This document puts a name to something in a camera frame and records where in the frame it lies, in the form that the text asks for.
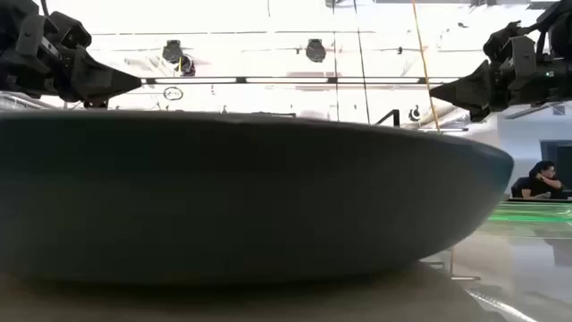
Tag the teal blue plate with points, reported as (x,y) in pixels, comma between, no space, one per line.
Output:
(223,192)

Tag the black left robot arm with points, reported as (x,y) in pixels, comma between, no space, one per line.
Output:
(13,9)

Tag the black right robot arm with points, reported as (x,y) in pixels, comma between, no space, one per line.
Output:
(558,27)

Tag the dark teal door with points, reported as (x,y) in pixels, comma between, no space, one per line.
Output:
(558,156)

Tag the person at desk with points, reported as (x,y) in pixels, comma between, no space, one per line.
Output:
(540,181)

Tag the long ceiling light bar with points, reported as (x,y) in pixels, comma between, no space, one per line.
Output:
(286,80)

